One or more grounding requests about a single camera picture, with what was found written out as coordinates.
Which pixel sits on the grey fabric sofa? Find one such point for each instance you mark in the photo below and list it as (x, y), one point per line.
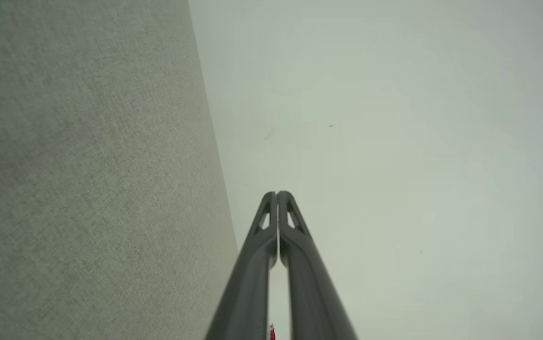
(87, 165)

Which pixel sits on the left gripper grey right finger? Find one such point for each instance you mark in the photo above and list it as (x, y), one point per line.
(314, 302)

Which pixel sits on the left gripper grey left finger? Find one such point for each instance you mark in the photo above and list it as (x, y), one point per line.
(248, 293)

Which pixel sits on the red garment with white hem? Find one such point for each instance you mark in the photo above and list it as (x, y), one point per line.
(272, 334)

